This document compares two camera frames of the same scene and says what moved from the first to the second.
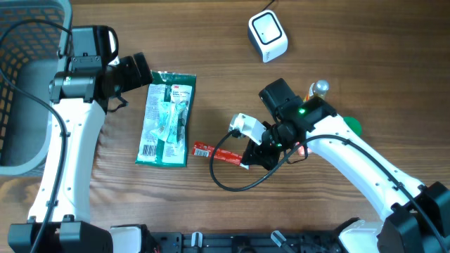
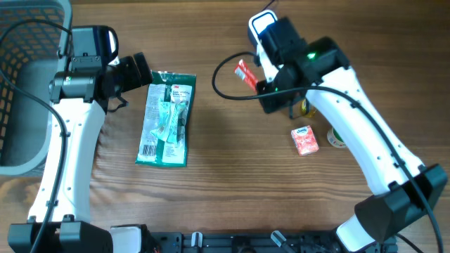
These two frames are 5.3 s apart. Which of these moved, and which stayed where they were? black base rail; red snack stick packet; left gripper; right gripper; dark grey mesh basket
Moved: red snack stick packet; right gripper
Stayed: left gripper; black base rail; dark grey mesh basket
